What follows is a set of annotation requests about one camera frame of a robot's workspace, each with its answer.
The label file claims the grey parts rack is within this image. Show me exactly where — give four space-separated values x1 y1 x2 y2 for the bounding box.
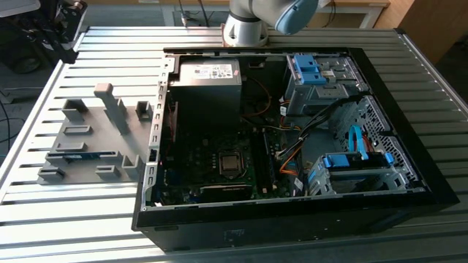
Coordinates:
38 82 155 186

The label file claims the blue RAM stick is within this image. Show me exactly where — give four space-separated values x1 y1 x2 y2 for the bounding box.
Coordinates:
47 152 119 164

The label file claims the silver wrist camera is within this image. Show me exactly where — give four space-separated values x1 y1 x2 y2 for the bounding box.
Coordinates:
0 0 42 19

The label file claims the blue SATA wire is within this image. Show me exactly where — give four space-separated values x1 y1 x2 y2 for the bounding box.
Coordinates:
350 125 370 161

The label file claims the black graphics card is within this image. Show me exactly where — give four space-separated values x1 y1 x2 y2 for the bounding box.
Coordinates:
199 184 254 203

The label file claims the black open PC case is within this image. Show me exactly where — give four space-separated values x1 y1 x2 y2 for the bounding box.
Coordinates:
131 47 462 252

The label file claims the orange wire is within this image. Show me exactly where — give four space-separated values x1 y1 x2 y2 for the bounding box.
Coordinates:
280 146 306 176

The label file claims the CPU socket with silver CPU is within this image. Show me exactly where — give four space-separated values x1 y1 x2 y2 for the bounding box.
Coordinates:
218 149 246 179

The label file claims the hard disk in blue carrier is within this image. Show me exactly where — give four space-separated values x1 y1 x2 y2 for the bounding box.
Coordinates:
322 152 395 176

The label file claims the dark wheeled cart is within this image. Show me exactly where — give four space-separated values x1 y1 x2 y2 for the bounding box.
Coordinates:
0 46 43 75

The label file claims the tall metal drive cage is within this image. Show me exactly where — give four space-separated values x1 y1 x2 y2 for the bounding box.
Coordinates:
284 54 371 117

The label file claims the brown wooden cabinet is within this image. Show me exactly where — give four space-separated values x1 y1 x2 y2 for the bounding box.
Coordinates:
398 0 468 65

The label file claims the blue plastic drive carrier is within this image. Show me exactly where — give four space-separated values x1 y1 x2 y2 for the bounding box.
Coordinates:
294 54 327 84

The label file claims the green motherboard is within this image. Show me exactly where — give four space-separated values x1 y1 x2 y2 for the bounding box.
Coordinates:
160 128 294 205

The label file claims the grey power supply unit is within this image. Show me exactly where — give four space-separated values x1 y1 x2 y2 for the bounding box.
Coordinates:
170 59 244 127

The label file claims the wooden desk white frame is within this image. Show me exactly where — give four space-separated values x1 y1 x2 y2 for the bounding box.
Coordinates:
318 0 391 30

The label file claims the low metal disk bay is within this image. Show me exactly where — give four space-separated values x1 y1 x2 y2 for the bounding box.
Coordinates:
307 153 418 195

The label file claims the black wire bundle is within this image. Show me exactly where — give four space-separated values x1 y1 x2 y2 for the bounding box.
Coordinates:
284 98 348 154

